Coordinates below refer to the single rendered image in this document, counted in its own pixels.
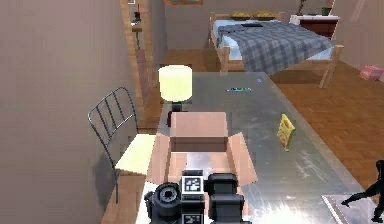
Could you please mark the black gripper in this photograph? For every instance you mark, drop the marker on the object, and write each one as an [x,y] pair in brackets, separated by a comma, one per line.
[165,200]

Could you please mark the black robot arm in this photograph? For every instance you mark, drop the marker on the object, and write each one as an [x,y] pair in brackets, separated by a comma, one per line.
[220,196]

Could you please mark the open cardboard box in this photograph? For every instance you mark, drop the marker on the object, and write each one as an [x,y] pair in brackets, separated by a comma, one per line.
[200,146]

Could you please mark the metal chair with yellow seat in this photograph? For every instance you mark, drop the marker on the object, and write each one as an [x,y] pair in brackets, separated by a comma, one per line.
[123,140]

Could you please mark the yellow shade table lamp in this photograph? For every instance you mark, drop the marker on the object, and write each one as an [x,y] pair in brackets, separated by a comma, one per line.
[175,85]

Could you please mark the grey metal table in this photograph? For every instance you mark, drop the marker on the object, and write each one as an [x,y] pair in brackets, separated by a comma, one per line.
[266,140]

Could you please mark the green and blue pen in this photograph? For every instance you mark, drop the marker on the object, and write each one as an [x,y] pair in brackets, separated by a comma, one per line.
[238,89]

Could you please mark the yellow box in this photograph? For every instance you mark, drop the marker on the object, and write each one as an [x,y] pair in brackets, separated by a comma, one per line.
[285,131]

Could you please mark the wooden shelf unit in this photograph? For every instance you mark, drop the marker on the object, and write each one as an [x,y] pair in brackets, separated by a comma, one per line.
[138,50]

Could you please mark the wooden bed with plaid blanket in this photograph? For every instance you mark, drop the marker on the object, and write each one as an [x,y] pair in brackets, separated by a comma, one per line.
[273,43]

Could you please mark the black flat device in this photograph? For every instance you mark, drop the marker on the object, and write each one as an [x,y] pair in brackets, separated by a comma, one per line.
[251,25]

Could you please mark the olive green pillow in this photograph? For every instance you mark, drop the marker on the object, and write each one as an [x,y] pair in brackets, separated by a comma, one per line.
[240,15]
[263,15]

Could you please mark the red and white dresser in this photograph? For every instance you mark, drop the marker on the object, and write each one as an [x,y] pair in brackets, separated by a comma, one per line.
[316,24]

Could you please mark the house plant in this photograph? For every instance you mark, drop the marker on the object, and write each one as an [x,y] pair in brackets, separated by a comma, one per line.
[301,6]

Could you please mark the pink box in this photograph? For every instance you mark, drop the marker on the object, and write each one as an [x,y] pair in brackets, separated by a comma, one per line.
[371,72]

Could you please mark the green pot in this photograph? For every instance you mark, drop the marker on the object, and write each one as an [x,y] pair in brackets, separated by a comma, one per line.
[326,10]

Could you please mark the framed wall picture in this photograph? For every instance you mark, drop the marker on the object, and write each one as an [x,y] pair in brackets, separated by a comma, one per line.
[183,2]

